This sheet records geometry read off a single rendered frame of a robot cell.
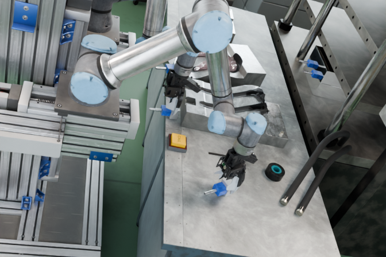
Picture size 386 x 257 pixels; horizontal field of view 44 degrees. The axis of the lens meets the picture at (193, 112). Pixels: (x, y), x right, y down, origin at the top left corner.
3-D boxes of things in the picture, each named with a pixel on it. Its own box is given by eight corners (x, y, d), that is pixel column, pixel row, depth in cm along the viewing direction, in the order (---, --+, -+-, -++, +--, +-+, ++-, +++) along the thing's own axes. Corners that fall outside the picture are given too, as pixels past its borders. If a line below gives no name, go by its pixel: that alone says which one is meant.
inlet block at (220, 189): (205, 203, 180) (210, 194, 177) (199, 193, 183) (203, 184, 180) (231, 194, 188) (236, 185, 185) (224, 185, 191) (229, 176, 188)
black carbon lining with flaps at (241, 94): (197, 109, 212) (204, 93, 207) (196, 88, 225) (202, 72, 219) (269, 125, 220) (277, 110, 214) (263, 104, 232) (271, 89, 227)
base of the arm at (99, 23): (76, 28, 200) (79, 8, 194) (78, 11, 212) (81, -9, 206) (111, 35, 205) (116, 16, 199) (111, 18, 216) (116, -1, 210)
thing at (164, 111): (148, 117, 209) (151, 108, 205) (146, 109, 212) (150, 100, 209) (176, 119, 213) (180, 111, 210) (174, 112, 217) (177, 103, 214)
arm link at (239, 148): (247, 132, 174) (261, 147, 169) (243, 140, 177) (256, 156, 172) (232, 135, 169) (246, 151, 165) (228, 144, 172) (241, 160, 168)
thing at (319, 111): (312, 156, 236) (318, 148, 232) (270, 27, 336) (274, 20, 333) (453, 186, 254) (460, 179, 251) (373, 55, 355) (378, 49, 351)
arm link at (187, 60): (191, 33, 194) (205, 45, 191) (184, 55, 201) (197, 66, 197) (178, 37, 189) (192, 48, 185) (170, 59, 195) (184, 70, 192)
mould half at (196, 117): (180, 126, 210) (189, 103, 202) (180, 91, 231) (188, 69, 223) (283, 148, 221) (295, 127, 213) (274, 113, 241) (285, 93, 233)
